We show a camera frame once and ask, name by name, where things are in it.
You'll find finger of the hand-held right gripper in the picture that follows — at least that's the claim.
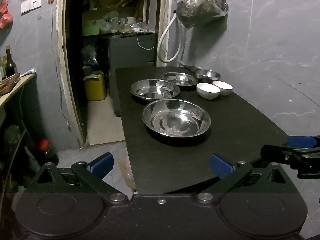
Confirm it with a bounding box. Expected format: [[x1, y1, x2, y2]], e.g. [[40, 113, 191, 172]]
[[260, 144, 320, 167], [287, 135, 320, 149]]

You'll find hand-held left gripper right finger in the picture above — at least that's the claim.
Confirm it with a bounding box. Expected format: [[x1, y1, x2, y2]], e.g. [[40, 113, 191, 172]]
[[195, 153, 300, 203]]

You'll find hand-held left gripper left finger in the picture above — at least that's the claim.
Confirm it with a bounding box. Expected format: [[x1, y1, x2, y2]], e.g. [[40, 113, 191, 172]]
[[25, 152, 129, 204]]

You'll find large steel bowl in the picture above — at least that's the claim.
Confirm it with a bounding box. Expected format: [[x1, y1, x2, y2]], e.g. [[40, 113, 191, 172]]
[[142, 99, 211, 138]]

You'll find white ceramic bowl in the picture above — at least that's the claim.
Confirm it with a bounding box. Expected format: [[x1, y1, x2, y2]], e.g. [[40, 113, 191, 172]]
[[196, 83, 221, 100], [212, 80, 234, 96]]

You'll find shallow steel plate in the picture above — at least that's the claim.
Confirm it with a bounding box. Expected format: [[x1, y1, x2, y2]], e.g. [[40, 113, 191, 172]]
[[160, 72, 199, 87], [130, 79, 181, 101]]

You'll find small steel bowl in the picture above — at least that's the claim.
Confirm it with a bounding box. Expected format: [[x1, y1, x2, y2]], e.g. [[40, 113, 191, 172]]
[[194, 68, 221, 83]]

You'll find red-capped dark bottle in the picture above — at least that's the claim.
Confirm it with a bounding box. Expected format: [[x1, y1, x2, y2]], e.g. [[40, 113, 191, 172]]
[[37, 139, 60, 167]]

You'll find yellow plastic jerrycan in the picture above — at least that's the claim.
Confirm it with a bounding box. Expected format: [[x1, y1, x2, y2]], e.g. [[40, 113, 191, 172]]
[[84, 72, 107, 102]]

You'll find black plastic bag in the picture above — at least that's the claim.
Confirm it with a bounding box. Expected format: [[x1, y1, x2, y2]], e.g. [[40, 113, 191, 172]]
[[81, 45, 102, 76]]

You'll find dark grey cabinet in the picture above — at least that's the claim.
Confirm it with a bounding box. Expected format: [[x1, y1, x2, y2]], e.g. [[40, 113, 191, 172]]
[[109, 32, 156, 117]]

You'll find wooden counter shelf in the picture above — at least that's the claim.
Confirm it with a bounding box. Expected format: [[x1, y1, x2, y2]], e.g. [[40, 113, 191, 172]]
[[0, 71, 37, 155]]

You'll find dark glass bottle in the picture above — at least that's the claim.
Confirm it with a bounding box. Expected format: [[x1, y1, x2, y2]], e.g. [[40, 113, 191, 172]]
[[5, 44, 17, 78]]

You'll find green box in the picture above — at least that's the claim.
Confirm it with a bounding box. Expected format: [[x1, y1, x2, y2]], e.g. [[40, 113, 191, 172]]
[[82, 26, 101, 36]]

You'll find cluttered storage shelf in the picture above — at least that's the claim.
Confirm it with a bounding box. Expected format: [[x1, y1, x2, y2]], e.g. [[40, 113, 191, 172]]
[[82, 0, 155, 34]]

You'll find clear plastic bag of greens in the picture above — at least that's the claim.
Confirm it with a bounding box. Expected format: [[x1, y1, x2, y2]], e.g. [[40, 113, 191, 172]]
[[176, 0, 229, 28]]

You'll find pale door frame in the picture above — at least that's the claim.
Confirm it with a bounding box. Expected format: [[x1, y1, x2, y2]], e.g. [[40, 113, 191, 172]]
[[56, 0, 173, 148]]

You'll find white hose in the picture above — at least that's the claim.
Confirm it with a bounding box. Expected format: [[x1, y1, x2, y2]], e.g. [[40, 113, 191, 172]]
[[157, 12, 187, 64]]

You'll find thin white cable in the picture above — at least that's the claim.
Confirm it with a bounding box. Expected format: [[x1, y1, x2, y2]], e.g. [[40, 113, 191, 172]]
[[136, 29, 155, 51]]

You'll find white wall switch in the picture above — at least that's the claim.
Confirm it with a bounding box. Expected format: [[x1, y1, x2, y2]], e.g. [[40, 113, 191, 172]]
[[20, 0, 42, 14]]

